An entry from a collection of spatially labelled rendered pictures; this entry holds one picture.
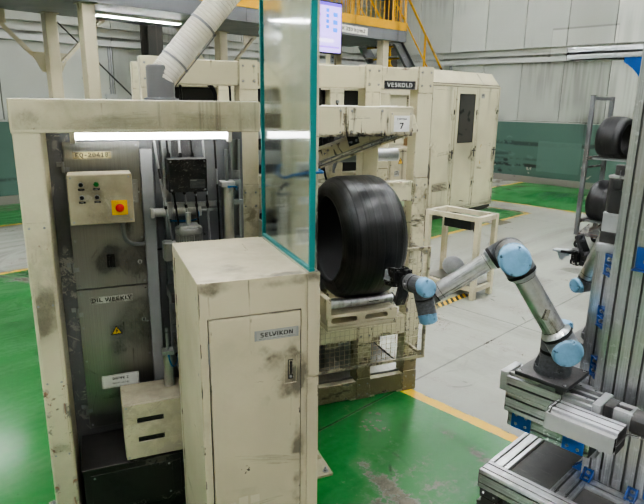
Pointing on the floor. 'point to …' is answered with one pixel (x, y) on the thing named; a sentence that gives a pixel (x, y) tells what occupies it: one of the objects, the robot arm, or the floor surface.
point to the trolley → (620, 137)
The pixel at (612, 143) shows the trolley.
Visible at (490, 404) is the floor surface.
